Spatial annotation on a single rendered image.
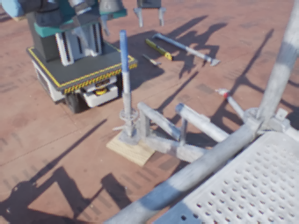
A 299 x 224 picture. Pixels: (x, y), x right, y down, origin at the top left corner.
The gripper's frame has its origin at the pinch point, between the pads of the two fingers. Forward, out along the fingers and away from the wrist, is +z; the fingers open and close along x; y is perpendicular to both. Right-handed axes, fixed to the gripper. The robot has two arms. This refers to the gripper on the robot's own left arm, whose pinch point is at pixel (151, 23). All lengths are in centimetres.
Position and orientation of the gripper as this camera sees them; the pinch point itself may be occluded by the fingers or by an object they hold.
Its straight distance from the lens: 140.0
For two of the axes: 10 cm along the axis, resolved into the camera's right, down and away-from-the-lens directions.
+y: 4.8, 1.9, -8.6
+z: 1.0, 9.6, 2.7
